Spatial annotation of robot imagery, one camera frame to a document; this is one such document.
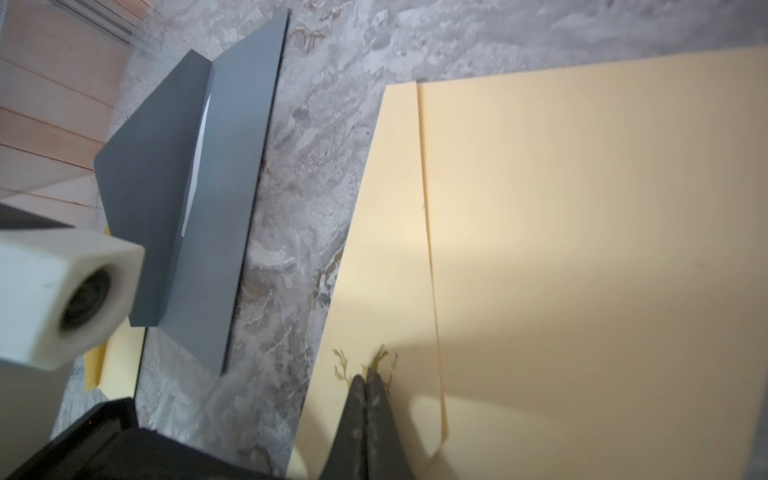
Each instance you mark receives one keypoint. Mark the blue bordered letter paper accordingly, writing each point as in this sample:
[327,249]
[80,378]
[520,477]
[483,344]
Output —
[195,166]

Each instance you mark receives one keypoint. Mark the yellow envelope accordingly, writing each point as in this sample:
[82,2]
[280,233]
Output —
[559,274]
[113,367]

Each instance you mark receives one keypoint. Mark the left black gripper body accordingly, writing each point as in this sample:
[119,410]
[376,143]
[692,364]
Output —
[108,443]

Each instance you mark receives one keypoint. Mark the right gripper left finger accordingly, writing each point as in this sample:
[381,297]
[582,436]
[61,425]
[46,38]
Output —
[347,458]

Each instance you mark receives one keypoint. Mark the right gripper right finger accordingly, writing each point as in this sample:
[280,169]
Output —
[384,453]

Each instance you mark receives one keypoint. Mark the grey envelope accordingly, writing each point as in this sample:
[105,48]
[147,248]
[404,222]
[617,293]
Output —
[188,285]

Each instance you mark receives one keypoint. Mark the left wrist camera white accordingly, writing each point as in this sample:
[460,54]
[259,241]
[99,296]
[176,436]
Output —
[64,291]

